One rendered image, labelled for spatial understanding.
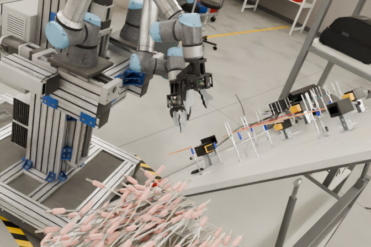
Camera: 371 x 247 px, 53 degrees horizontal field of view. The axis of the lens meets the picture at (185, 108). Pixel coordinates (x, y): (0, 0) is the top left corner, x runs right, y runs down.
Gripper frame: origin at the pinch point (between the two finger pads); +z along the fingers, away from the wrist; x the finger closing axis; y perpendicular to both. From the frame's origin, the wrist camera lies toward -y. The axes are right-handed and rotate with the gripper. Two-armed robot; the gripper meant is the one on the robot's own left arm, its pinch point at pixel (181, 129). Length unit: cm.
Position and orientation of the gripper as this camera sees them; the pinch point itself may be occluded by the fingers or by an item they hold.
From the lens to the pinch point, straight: 157.1
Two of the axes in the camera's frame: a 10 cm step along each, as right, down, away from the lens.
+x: 9.6, -1.2, -2.6
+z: 0.5, 9.7, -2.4
